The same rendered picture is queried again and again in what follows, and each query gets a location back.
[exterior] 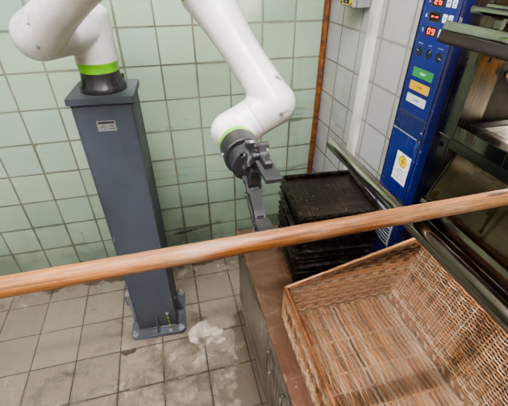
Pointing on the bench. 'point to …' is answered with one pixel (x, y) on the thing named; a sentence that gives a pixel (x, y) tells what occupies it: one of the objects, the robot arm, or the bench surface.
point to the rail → (485, 33)
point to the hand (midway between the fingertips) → (271, 209)
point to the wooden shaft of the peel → (239, 245)
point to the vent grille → (384, 230)
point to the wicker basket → (314, 377)
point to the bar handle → (500, 15)
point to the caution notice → (401, 167)
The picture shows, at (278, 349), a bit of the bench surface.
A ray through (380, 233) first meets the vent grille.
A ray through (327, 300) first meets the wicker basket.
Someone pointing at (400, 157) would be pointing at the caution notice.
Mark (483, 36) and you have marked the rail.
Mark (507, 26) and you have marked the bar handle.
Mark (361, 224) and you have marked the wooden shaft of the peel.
